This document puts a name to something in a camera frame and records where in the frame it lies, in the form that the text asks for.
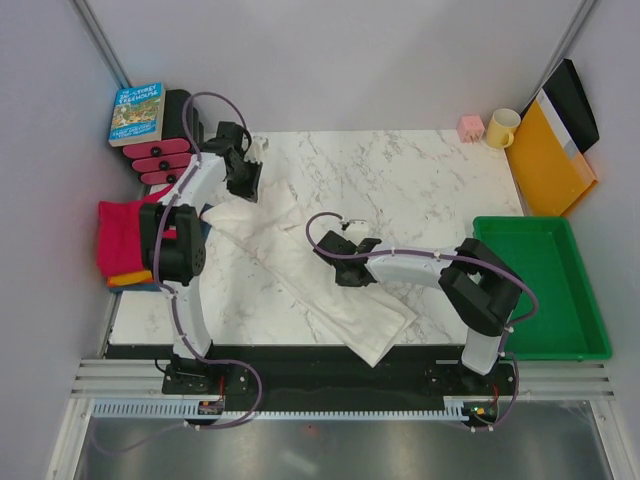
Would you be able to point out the white t shirt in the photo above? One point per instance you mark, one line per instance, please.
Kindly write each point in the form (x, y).
(367, 320)

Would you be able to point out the yellow mug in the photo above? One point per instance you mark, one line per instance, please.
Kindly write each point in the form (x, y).
(501, 130)

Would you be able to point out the green plastic tray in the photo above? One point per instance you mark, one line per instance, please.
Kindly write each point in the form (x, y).
(544, 253)

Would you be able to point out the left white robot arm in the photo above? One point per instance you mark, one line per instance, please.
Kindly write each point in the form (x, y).
(171, 239)

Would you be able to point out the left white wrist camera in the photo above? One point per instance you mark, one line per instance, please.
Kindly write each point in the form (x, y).
(257, 151)

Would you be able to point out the pink plug cube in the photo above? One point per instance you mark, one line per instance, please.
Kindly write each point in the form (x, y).
(470, 128)

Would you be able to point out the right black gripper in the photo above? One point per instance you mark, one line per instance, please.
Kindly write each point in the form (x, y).
(343, 282)

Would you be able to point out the blue treehouse book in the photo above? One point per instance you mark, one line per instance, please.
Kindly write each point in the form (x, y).
(138, 115)

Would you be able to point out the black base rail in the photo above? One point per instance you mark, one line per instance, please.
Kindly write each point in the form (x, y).
(325, 377)

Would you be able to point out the orange folded t shirt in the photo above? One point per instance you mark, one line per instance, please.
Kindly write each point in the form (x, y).
(128, 279)

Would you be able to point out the red folded t shirt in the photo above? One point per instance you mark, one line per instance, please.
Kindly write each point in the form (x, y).
(119, 238)

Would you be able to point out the blue folded t shirt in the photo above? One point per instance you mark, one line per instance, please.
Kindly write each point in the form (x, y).
(152, 287)

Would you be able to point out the white slotted cable duct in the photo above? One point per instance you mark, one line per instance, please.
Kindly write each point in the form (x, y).
(199, 410)

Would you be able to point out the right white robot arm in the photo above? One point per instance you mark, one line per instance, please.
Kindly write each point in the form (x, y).
(481, 288)

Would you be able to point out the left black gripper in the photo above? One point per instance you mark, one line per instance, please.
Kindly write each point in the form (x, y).
(250, 191)

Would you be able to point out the black pink drawer organizer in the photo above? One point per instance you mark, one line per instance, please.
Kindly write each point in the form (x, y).
(165, 160)

